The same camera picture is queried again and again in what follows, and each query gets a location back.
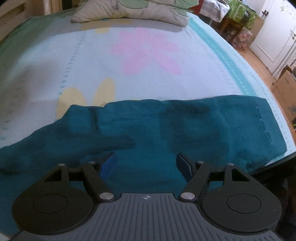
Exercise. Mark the cardboard box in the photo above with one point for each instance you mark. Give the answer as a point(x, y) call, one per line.
point(284, 92)

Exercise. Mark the teal pants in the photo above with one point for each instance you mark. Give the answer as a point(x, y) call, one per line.
point(146, 136)

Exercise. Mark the leaf print pillow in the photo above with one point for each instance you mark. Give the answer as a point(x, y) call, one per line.
point(173, 12)

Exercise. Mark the green patterned bag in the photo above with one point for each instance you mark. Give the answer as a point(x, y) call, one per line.
point(241, 13)

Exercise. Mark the wooden headboard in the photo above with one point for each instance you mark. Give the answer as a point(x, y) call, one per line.
point(13, 12)

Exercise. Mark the white wardrobe door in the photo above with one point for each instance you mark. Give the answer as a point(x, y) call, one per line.
point(276, 39)

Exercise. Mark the grey plaid cloth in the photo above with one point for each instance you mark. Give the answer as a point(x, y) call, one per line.
point(215, 10)

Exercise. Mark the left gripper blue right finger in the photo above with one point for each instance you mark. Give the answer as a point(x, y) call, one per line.
point(197, 176)

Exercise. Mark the floral storage box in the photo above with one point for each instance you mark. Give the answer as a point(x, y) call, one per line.
point(241, 40)

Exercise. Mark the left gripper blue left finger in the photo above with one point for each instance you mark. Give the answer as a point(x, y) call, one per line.
point(95, 175)

